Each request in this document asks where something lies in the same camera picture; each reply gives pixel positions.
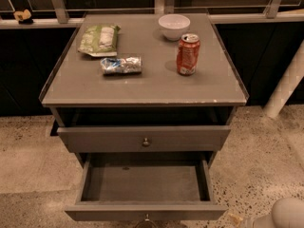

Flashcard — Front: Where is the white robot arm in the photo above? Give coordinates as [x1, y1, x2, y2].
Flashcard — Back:
[236, 41, 304, 228]

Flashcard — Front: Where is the grey drawer cabinet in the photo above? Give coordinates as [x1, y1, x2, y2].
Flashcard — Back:
[38, 12, 250, 169]

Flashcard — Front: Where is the round metal drawer knob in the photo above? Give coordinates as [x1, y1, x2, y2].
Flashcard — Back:
[142, 138, 151, 147]

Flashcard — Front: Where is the grey top drawer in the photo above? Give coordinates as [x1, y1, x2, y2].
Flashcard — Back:
[57, 125, 230, 153]

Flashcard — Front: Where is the grey open middle drawer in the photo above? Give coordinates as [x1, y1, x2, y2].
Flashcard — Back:
[66, 152, 226, 221]

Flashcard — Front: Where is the blue silver snack bag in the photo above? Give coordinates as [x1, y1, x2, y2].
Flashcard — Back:
[101, 56, 142, 75]

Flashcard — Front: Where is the orange soda can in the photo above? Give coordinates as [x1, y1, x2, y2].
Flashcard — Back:
[177, 33, 200, 75]

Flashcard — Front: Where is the white ceramic bowl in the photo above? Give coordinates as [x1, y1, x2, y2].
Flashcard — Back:
[159, 14, 191, 41]

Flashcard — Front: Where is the green snack bag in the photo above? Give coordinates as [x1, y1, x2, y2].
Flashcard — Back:
[78, 24, 121, 57]

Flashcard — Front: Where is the metal window railing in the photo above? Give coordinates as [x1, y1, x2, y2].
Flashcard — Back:
[0, 0, 303, 28]

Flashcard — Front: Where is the small yellow object on ledge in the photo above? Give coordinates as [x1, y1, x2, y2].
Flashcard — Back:
[13, 9, 33, 24]

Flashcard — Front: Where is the metal middle drawer handle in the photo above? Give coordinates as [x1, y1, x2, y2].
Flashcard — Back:
[135, 215, 158, 228]

